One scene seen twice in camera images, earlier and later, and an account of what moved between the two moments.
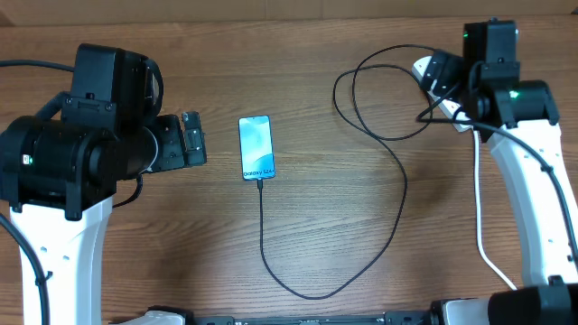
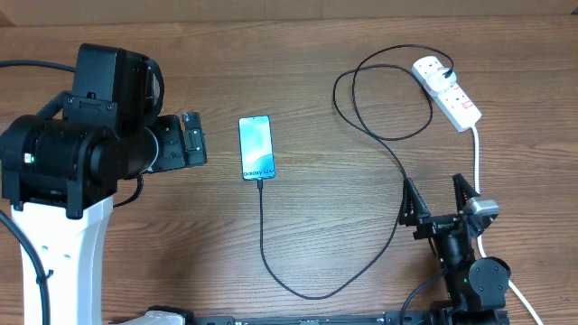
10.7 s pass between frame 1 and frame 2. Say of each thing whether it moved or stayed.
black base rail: stayed
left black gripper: stayed
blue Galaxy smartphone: stayed
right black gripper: moved
